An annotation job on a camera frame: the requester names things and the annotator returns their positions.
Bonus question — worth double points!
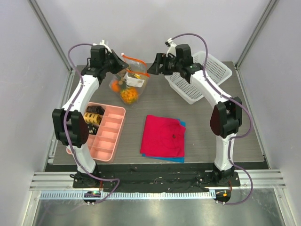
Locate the white slotted cable duct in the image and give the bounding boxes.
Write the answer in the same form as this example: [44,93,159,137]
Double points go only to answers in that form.
[40,190,216,200]

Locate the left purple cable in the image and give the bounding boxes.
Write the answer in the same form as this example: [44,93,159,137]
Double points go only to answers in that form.
[63,42,121,204]

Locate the pink compartment tray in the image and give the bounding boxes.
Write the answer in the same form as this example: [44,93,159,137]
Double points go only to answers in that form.
[66,102,126,163]

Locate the black white rolled cloth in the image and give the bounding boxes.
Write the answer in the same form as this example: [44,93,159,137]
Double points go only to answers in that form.
[87,123,99,135]

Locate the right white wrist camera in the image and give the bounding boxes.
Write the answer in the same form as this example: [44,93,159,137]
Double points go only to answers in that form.
[165,38,177,56]

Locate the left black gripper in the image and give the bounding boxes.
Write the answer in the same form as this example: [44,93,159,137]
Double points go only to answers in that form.
[103,50,129,75]

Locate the dark brown rolled cloth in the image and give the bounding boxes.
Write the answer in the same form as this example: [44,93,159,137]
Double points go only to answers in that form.
[86,105,104,115]

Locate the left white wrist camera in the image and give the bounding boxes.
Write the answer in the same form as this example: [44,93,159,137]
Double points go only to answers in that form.
[93,39,112,53]

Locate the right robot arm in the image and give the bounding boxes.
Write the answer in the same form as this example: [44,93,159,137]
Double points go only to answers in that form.
[147,43,242,186]

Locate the blue folded shirt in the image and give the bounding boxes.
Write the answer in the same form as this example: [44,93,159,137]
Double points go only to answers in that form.
[141,119,187,163]

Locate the clear zip top bag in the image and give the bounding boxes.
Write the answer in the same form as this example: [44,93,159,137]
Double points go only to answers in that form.
[109,53,150,105]

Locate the white plastic basket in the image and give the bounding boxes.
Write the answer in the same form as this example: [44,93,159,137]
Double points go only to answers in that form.
[165,55,232,106]

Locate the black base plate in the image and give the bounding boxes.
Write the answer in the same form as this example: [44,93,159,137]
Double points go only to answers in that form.
[44,162,269,194]

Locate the fake brown longan bunch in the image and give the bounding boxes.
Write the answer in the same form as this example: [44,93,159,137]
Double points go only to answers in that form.
[117,69,127,85]

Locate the fake orange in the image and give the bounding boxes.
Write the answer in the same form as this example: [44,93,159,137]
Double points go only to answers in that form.
[111,80,120,93]

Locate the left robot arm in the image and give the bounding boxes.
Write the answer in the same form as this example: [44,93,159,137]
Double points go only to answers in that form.
[52,43,128,188]

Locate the red folded shirt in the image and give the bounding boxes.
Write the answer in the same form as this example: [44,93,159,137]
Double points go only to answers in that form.
[140,114,187,158]

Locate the fake pineapple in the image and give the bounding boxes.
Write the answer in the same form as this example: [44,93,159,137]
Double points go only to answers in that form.
[120,87,139,104]

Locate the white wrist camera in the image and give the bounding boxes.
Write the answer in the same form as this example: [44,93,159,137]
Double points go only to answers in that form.
[93,39,112,53]
[165,38,177,56]

